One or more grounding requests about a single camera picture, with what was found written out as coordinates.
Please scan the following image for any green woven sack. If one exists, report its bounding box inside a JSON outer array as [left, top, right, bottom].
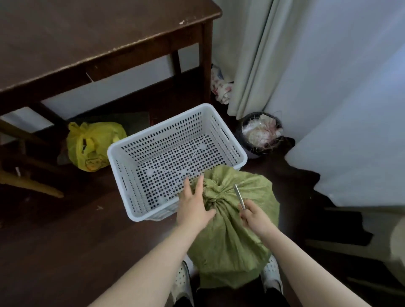
[[186, 164, 281, 290]]

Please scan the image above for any light wooden frame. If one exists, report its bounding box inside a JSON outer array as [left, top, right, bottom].
[[305, 205, 405, 298]]

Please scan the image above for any yellow plastic bag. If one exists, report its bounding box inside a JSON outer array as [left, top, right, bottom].
[[65, 121, 128, 173]]

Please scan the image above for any light wooden chair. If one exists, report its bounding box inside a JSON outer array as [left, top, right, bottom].
[[0, 118, 65, 199]]

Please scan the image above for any person's left forearm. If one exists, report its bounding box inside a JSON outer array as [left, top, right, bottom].
[[88, 226, 203, 307]]

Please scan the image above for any person's right hand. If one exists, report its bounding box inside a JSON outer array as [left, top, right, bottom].
[[239, 199, 279, 238]]

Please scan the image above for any person's left white shoe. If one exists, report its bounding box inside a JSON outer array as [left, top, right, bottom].
[[170, 260, 195, 307]]

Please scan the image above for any beige curtain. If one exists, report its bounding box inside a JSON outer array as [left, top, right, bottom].
[[212, 0, 317, 120]]

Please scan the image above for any white red floral cloth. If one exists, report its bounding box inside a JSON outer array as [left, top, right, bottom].
[[210, 65, 234, 105]]

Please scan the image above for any slim metal utility knife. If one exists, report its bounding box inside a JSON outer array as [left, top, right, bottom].
[[233, 184, 247, 211]]

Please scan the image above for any black trash bin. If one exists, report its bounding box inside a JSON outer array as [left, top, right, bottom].
[[234, 111, 285, 159]]

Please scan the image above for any white sheer curtain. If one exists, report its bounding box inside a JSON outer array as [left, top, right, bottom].
[[264, 0, 405, 208]]

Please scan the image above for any person's left hand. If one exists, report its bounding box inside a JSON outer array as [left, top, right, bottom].
[[175, 174, 217, 233]]

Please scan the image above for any white trash with strings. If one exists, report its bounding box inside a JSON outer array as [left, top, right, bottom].
[[242, 113, 284, 149]]

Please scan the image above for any white plastic perforated basket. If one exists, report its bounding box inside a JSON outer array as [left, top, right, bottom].
[[107, 103, 248, 222]]

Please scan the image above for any person's right forearm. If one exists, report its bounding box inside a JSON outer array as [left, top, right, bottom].
[[261, 227, 371, 307]]

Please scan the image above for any dark brown wooden table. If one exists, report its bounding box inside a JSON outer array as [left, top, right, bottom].
[[0, 0, 223, 146]]

